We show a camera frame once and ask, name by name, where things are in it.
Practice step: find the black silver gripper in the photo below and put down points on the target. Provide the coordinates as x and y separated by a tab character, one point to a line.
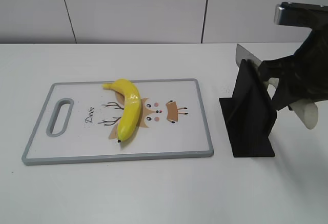
287	69

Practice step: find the white handled knife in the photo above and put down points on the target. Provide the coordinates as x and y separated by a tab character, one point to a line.
305	109

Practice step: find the yellow plastic banana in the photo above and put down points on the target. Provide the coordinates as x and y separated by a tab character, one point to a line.
131	110

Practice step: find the black knife stand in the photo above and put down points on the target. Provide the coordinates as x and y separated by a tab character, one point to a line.
249	115

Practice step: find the white grey cutting board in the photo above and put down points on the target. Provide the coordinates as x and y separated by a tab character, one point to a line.
78	121

